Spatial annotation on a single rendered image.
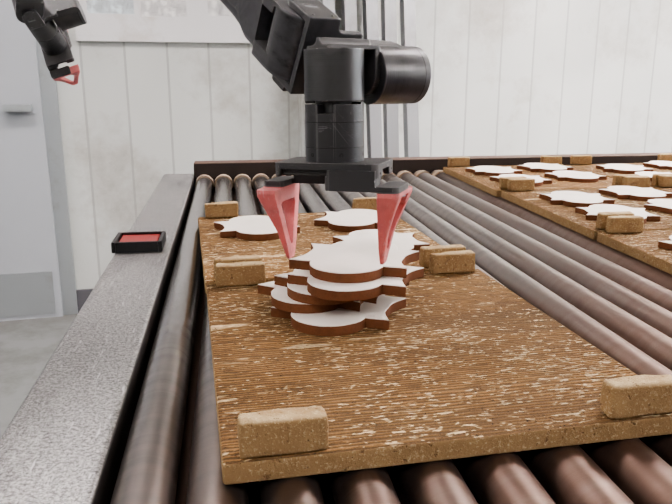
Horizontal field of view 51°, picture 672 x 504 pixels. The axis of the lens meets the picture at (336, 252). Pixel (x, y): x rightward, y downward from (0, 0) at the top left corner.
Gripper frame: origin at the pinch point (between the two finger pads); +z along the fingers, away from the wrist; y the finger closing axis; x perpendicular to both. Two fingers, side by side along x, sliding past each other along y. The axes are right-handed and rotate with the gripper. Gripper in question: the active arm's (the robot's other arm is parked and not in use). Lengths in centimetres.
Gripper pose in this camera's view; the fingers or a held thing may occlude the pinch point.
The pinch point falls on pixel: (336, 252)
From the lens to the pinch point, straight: 69.7
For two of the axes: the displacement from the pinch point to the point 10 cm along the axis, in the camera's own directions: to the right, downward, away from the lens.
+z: 0.1, 9.7, 2.2
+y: -9.5, -0.6, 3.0
